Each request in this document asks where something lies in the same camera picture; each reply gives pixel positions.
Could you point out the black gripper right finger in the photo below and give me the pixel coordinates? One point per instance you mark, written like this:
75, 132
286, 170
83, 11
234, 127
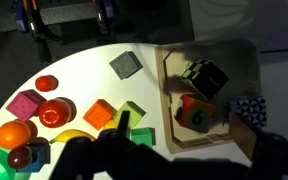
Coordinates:
280, 160

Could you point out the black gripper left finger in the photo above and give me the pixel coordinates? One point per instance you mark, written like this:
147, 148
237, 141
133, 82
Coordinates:
97, 160

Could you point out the grey toy block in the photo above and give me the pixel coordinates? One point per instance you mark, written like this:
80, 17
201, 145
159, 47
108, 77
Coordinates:
125, 65

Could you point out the orange toy block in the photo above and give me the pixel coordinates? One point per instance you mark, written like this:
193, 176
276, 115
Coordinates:
99, 115

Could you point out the dark green toy block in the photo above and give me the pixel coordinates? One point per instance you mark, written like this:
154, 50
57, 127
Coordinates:
143, 136

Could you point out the blue toy block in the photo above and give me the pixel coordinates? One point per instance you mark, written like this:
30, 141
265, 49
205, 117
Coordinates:
40, 155

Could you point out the light green toy block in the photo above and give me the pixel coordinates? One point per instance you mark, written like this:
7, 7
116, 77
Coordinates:
135, 112

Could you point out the wooden tray box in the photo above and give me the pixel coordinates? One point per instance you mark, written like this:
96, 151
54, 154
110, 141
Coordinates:
170, 140

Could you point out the pink toy block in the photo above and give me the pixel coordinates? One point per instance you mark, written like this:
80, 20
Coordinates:
24, 105

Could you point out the yellow toy banana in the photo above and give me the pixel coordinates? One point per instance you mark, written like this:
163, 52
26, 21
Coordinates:
69, 135

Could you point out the blue triangle-patterned soft cube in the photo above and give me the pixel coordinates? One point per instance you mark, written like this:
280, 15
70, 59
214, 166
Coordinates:
250, 110

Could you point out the red toy apple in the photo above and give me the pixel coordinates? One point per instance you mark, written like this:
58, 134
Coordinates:
54, 112

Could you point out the dark red toy plum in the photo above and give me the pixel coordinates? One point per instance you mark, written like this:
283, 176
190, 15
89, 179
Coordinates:
19, 157

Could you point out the orange toy fruit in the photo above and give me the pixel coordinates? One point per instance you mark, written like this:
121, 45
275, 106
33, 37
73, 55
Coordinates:
13, 135

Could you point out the small red toy fruit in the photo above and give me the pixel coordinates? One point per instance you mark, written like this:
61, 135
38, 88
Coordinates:
44, 83

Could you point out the orange numbered soft cube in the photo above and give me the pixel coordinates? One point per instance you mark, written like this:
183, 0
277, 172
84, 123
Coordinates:
195, 115

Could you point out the black checkered soft cube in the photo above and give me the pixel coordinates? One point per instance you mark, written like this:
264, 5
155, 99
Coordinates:
206, 78

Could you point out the black mounting plate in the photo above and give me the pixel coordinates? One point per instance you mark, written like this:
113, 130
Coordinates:
69, 13

